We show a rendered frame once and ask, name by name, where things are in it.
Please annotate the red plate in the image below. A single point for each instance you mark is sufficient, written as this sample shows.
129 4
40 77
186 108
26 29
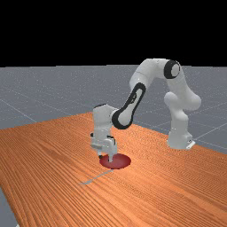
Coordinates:
118 162

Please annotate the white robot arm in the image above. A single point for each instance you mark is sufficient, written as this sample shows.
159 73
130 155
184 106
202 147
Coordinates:
177 103

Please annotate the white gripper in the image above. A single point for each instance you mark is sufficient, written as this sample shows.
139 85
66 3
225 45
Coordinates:
103 144

